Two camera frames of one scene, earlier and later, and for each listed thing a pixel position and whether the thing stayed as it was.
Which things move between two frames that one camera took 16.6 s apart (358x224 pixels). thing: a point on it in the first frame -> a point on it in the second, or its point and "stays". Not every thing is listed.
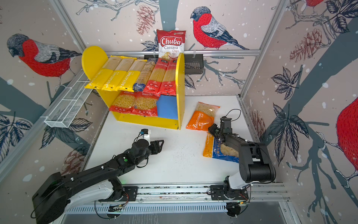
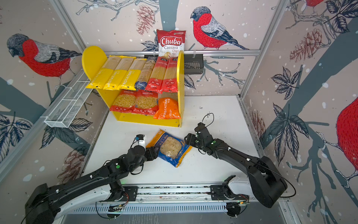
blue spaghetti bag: x=140 y=85 stays
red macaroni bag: x=125 y=103 stays
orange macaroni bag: x=203 y=116 -> x=167 y=109
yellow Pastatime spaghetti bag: x=128 y=81 stays
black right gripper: x=210 y=129 -> x=190 y=138
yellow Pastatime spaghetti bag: x=119 y=73 stays
